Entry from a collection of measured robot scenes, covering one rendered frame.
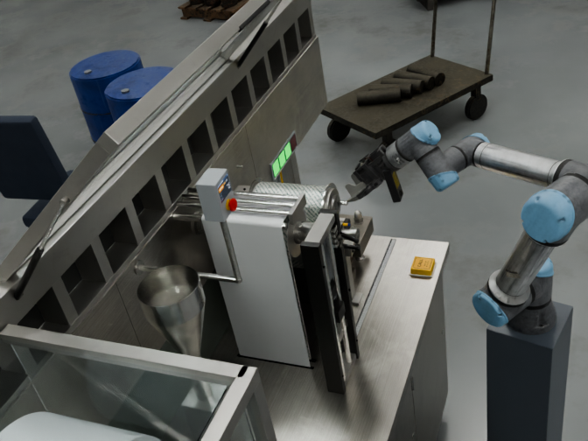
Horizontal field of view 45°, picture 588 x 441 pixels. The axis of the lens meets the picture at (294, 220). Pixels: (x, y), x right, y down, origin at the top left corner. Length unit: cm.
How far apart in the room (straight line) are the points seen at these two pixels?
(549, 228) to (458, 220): 250
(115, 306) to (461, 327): 210
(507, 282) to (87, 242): 108
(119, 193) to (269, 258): 44
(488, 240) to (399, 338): 191
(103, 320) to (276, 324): 55
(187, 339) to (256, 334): 57
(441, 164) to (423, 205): 238
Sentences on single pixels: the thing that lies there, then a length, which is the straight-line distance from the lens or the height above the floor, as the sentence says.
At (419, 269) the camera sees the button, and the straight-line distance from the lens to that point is 245.
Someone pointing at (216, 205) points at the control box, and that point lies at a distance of 157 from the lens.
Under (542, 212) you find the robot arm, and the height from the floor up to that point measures 148.
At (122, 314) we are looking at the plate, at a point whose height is 135.
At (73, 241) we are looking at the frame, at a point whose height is 162.
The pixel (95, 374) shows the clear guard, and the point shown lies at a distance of 137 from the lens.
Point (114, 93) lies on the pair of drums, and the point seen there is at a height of 76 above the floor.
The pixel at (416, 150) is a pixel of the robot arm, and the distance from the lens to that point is 201.
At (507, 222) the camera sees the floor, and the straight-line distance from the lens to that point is 421.
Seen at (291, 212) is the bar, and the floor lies 146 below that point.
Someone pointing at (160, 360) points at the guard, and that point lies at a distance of 132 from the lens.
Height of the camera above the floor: 249
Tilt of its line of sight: 35 degrees down
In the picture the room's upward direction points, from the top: 11 degrees counter-clockwise
